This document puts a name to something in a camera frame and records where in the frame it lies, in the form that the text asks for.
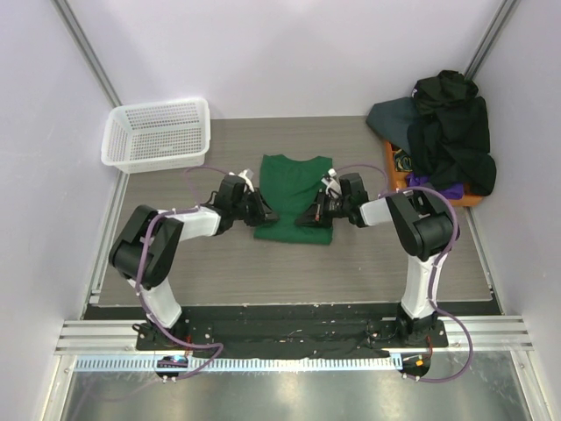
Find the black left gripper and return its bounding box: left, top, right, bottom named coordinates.
left=231, top=187, right=278, bottom=226

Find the green t shirt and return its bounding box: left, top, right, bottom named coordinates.
left=253, top=154, right=333, bottom=246

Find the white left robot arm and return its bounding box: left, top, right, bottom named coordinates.
left=108, top=174, right=280, bottom=350

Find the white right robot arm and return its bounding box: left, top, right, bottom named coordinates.
left=295, top=169, right=459, bottom=346

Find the orange tray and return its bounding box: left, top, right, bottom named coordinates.
left=382, top=139, right=485, bottom=207

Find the patterned cloth in tray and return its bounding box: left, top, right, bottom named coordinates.
left=392, top=148, right=413, bottom=173

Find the dark teal t shirt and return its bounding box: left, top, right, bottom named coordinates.
left=366, top=96, right=419, bottom=154

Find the white plastic basket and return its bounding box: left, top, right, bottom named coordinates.
left=101, top=97, right=211, bottom=175

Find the purple t shirt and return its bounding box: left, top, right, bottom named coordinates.
left=405, top=172, right=465, bottom=200

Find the black t shirt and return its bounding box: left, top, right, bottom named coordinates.
left=408, top=70, right=497, bottom=196

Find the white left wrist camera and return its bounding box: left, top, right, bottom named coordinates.
left=238, top=168, right=255, bottom=192

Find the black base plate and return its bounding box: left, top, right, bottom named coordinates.
left=82, top=301, right=450, bottom=360

